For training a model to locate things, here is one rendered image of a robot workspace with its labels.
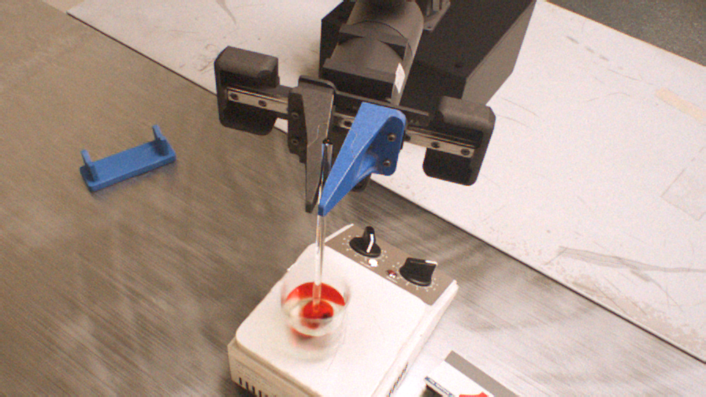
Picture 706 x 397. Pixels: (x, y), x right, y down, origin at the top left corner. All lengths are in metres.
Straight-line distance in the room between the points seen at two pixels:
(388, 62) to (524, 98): 0.47
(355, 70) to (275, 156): 0.35
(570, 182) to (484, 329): 0.24
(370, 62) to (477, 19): 0.39
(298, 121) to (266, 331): 0.19
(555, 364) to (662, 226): 0.24
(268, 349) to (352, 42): 0.25
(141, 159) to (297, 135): 0.36
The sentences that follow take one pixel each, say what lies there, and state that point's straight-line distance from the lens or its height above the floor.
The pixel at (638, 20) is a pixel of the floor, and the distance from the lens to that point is 2.94.
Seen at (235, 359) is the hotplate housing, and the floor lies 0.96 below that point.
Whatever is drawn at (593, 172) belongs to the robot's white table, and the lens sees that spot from 0.85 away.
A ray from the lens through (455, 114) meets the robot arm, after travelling 0.42.
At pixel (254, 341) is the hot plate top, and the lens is 0.54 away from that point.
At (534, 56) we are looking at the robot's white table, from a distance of 0.99.
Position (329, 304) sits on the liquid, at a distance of 0.51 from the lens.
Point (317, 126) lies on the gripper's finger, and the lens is 0.41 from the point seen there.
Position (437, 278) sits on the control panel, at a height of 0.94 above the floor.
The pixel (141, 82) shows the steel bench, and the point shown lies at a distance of 0.89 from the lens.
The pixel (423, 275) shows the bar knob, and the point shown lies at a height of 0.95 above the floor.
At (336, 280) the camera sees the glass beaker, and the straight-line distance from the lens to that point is 0.51.
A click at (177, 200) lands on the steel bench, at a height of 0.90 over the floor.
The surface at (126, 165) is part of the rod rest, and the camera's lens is 0.78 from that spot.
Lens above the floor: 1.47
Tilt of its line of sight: 50 degrees down
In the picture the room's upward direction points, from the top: 7 degrees clockwise
